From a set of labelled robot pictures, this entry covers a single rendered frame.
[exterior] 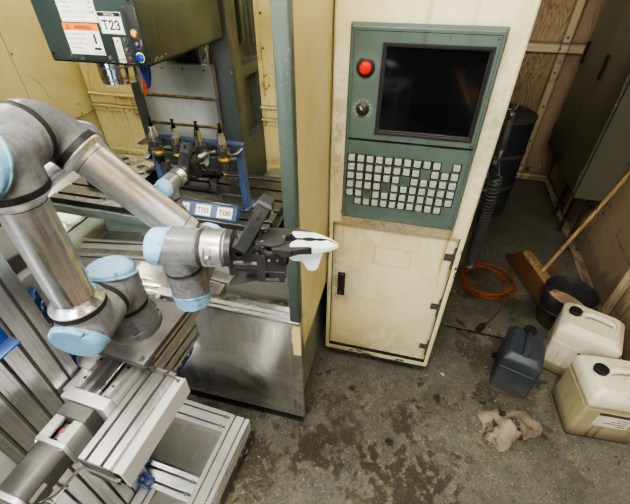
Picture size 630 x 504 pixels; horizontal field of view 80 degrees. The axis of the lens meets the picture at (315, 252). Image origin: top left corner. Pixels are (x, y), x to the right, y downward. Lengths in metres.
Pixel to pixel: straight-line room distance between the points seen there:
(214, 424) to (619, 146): 2.85
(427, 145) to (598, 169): 1.89
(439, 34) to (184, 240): 0.95
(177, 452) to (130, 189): 1.31
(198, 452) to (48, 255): 1.24
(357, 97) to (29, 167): 0.96
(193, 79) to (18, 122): 1.66
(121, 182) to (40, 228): 0.16
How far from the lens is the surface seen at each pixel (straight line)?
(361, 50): 1.33
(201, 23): 2.08
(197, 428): 1.93
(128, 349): 1.17
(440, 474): 2.09
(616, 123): 3.03
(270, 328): 1.51
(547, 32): 4.23
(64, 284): 0.91
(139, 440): 1.11
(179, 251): 0.73
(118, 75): 2.01
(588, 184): 3.17
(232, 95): 2.35
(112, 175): 0.86
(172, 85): 2.47
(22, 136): 0.79
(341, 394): 2.19
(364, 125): 1.39
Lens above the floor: 1.88
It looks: 38 degrees down
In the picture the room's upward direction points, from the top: straight up
